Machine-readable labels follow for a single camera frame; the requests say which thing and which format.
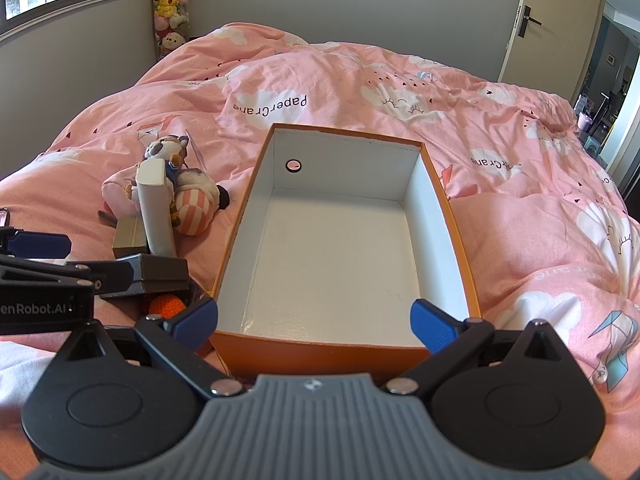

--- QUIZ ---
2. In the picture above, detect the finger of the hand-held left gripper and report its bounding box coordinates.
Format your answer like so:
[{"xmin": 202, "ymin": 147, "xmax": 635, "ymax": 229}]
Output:
[
  {"xmin": 0, "ymin": 254, "xmax": 137, "ymax": 306},
  {"xmin": 0, "ymin": 226, "xmax": 72, "ymax": 262}
]

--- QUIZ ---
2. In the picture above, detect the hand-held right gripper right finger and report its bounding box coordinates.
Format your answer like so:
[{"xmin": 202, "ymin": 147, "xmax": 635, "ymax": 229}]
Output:
[{"xmin": 385, "ymin": 299, "xmax": 583, "ymax": 401}]

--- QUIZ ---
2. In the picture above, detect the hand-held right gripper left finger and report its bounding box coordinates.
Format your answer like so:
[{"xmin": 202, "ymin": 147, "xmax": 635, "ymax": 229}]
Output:
[{"xmin": 47, "ymin": 296, "xmax": 246, "ymax": 401}]

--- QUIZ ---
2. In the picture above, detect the orange crocheted toy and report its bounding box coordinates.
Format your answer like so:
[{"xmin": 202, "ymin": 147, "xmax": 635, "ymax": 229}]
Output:
[{"xmin": 139, "ymin": 294, "xmax": 189, "ymax": 322}]

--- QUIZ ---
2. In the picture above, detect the small tan box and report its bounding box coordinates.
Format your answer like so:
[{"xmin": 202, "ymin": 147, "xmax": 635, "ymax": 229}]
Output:
[{"xmin": 112, "ymin": 215, "xmax": 151, "ymax": 261}]

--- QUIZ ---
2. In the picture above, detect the black box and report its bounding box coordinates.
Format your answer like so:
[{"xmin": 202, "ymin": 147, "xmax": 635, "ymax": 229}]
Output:
[{"xmin": 100, "ymin": 254, "xmax": 191, "ymax": 307}]

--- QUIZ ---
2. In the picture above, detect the long white box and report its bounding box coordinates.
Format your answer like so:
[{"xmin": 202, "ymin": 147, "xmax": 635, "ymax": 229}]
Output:
[{"xmin": 136, "ymin": 160, "xmax": 179, "ymax": 259}]

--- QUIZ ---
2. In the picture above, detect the pink pouch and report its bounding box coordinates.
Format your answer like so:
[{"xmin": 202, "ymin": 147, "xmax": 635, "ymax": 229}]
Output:
[{"xmin": 101, "ymin": 165, "xmax": 146, "ymax": 219}]

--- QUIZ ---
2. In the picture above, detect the white plush with striped cup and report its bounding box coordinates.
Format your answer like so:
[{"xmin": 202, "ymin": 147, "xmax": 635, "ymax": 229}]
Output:
[{"xmin": 171, "ymin": 167, "xmax": 231, "ymax": 237}]

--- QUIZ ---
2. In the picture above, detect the orange cardboard box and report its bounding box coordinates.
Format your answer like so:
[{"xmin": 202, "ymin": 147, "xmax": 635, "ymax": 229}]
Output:
[{"xmin": 207, "ymin": 122, "xmax": 483, "ymax": 383}]

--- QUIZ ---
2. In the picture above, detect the brown white dog plush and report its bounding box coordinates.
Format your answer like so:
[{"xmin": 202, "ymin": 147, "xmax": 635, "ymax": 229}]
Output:
[{"xmin": 144, "ymin": 134, "xmax": 192, "ymax": 183}]

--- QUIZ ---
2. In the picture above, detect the pink printed blanket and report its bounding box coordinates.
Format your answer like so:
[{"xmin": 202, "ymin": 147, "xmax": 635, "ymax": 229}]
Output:
[{"xmin": 0, "ymin": 22, "xmax": 640, "ymax": 480}]

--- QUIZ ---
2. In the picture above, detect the hanging column of plush toys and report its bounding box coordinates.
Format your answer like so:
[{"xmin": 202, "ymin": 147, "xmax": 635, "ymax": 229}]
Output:
[{"xmin": 151, "ymin": 0, "xmax": 194, "ymax": 59}]

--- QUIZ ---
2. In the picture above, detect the cream door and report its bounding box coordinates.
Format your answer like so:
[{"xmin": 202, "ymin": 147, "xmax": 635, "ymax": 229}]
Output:
[{"xmin": 497, "ymin": 0, "xmax": 612, "ymax": 107}]

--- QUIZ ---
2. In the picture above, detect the black door handle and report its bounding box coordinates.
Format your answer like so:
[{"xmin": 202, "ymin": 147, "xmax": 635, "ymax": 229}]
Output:
[{"xmin": 517, "ymin": 5, "xmax": 544, "ymax": 39}]

